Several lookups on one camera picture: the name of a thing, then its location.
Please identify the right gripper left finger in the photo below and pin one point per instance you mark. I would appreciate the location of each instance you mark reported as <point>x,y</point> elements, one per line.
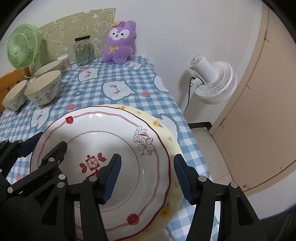
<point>93,192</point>

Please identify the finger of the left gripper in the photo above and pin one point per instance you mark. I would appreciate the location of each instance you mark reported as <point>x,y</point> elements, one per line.
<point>11,151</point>
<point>56,155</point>

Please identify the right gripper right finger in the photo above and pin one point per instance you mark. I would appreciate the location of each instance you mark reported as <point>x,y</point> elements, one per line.
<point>238,220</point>

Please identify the white red-trimmed plate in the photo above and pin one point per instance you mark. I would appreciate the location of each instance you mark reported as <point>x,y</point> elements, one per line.
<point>93,135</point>

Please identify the floral ceramic bowl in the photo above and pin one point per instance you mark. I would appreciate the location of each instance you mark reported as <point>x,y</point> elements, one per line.
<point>55,65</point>
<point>45,88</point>
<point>15,98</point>

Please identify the round yellow flower plate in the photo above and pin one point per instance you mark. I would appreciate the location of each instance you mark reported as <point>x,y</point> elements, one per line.
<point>168,129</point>

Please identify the wooden bed headboard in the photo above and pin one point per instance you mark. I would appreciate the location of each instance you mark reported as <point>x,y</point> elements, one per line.
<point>9,80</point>

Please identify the blue checkered tablecloth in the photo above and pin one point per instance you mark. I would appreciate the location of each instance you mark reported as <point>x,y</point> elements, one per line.
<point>135,83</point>

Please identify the beige door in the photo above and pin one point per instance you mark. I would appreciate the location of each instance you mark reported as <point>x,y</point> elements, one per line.
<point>257,137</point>

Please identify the cotton swab container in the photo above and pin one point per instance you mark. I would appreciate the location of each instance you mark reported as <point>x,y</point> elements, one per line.
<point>65,63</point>

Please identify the green desk fan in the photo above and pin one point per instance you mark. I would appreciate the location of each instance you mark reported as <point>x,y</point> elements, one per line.
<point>24,46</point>

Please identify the glass jar black lid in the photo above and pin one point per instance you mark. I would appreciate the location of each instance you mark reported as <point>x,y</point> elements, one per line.
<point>83,50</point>

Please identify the purple plush bunny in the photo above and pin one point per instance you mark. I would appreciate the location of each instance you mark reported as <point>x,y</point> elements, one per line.
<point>119,40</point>

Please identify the white standing fan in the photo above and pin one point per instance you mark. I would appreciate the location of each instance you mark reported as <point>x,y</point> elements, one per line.
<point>214,82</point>

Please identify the green patterned wall mat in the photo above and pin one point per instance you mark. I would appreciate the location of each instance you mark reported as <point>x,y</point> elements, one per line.
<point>58,37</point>

